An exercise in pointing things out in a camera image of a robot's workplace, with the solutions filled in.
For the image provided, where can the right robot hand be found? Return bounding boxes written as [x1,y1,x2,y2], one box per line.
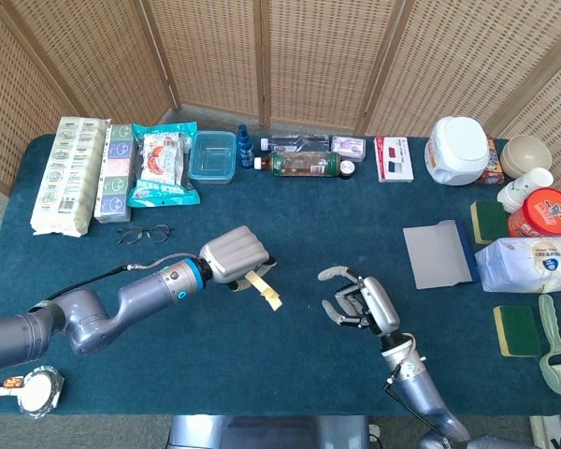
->
[317,265,402,336]

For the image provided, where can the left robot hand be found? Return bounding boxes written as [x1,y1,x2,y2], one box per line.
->
[198,224,279,294]

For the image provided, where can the yellow sticky note pad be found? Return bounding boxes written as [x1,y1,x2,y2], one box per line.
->
[244,270,284,311]

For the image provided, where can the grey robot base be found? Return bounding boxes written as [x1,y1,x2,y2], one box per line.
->
[167,413,373,449]

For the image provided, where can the grey board blue spine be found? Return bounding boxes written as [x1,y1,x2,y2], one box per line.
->
[402,219,482,292]

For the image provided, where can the black eyeglasses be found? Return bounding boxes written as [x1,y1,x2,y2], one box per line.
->
[116,224,174,246]

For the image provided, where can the teal snack bag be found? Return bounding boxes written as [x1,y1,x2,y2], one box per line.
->
[125,122,201,209]

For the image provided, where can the clear container blue rim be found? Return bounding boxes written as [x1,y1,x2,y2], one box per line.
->
[187,130,237,185]

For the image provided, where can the blue spray bottle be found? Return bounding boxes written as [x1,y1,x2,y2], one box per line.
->
[237,123,255,169]

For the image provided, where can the blue table cloth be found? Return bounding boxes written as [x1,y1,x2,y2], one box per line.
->
[0,133,561,417]

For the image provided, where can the green label tea bottle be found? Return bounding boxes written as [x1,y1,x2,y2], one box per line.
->
[253,151,342,179]

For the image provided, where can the pastel tissue pack stack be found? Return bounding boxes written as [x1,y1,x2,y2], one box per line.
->
[93,123,137,225]

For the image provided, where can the green yellow sponge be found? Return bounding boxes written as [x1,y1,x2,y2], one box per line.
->
[469,199,511,246]
[492,304,542,358]

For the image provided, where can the white and red box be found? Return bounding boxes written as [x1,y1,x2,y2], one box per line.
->
[373,136,415,183]

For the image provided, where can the small purple box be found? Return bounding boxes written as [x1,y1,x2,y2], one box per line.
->
[330,135,368,163]

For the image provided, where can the white printed bag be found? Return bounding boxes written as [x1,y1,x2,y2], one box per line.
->
[474,236,561,295]

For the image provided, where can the white plastic detergent jug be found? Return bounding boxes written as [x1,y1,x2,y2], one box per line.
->
[424,116,491,187]

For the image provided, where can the cream tissue multipack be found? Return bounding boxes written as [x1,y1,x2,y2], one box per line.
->
[30,116,111,239]

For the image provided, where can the orange printed box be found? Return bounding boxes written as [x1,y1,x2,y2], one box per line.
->
[476,135,506,186]

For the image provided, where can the orange lid canister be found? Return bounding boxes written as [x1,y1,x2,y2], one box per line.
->
[507,187,561,239]

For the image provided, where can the beige bowl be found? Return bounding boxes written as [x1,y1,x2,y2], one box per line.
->
[498,134,554,180]

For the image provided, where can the wicker folding screen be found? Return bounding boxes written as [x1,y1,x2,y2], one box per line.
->
[0,0,561,328]

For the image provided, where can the foil cup white powder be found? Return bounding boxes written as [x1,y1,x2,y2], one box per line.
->
[17,366,65,419]

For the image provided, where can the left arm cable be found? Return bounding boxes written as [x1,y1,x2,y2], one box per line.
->
[46,252,202,303]

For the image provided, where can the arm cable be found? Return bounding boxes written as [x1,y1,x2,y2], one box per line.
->
[383,364,450,439]
[46,252,202,303]

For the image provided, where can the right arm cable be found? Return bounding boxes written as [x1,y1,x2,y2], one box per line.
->
[383,364,450,439]

